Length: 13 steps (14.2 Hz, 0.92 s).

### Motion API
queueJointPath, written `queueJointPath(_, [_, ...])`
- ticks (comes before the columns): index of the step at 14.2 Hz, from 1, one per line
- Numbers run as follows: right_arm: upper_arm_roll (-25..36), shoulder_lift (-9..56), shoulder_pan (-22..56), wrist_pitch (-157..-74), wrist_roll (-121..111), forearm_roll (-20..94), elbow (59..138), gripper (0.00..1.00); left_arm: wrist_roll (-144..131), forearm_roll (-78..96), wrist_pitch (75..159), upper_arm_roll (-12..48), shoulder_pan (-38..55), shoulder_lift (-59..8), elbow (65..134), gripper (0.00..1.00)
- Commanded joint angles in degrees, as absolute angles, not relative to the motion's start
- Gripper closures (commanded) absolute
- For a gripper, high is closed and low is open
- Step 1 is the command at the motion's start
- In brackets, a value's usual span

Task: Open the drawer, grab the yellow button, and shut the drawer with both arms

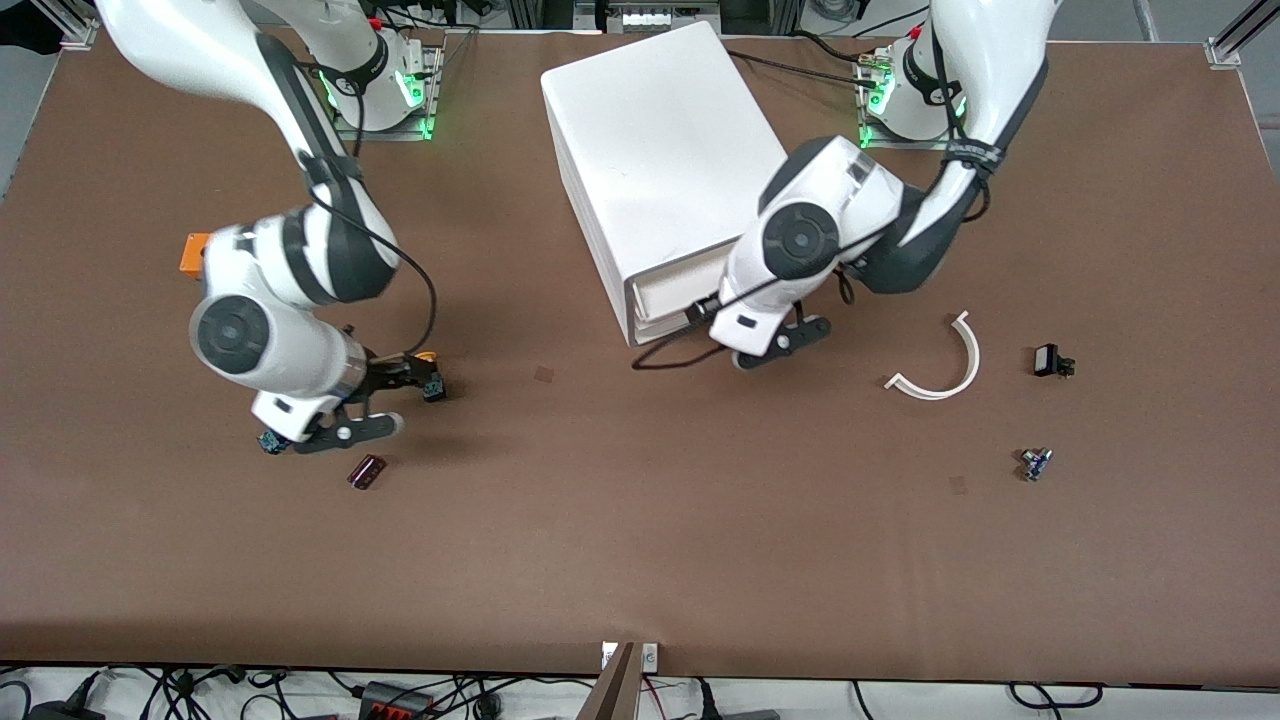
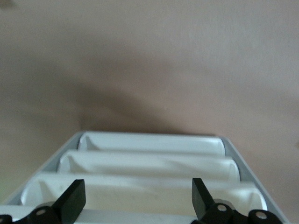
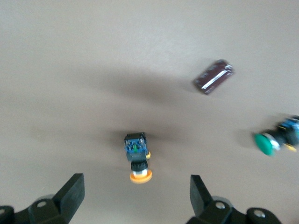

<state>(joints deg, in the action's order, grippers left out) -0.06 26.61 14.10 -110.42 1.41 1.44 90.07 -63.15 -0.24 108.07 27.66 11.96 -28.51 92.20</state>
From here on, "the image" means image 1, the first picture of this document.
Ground white plastic drawer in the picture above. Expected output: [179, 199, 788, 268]
[628, 250, 743, 303]
[636, 315, 701, 344]
[634, 290, 716, 325]

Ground white drawer cabinet shell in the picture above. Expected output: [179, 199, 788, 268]
[540, 20, 801, 348]

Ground white socket strip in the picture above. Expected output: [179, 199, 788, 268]
[608, 0, 723, 33]

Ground black power strip red switches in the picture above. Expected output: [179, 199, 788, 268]
[358, 681, 437, 720]

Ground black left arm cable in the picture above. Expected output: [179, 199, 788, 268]
[632, 30, 991, 373]

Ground white curved plastic bracket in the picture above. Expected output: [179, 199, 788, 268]
[885, 311, 982, 402]

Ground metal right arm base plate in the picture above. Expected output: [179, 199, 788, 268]
[330, 45, 443, 142]

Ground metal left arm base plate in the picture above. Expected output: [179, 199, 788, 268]
[858, 50, 964, 152]

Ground black power cable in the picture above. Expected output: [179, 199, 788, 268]
[725, 30, 886, 91]

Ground brown wooden post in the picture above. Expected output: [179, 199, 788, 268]
[577, 642, 642, 720]

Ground black cable loop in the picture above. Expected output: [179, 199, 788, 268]
[1008, 681, 1106, 713]

